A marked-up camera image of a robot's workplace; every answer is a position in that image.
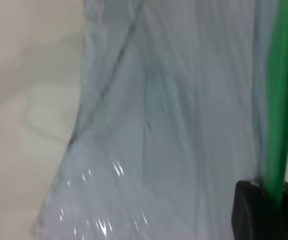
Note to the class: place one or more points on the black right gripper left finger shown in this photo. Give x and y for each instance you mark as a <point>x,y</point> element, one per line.
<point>254,212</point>

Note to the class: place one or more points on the clear plastic zip bag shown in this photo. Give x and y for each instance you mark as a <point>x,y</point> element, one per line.
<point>171,112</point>

